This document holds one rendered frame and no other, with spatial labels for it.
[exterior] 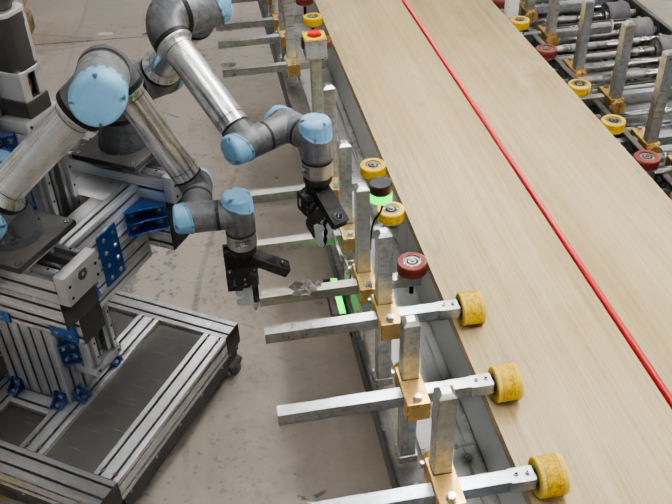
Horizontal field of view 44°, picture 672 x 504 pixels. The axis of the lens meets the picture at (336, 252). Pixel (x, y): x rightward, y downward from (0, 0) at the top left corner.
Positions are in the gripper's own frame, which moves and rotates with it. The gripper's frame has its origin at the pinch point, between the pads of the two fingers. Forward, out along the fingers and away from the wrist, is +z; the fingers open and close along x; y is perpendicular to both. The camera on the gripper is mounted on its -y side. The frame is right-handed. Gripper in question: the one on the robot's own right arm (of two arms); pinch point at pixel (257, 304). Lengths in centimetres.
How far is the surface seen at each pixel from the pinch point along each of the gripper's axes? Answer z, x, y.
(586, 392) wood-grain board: -7, 53, -68
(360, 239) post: -15.5, -2.2, -28.3
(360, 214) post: -23.3, -2.2, -28.3
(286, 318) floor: 83, -86, -13
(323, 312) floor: 83, -87, -29
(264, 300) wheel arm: -2.5, 1.6, -1.8
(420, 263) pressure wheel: -8.1, 1.8, -43.5
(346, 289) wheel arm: -2.5, 1.6, -23.6
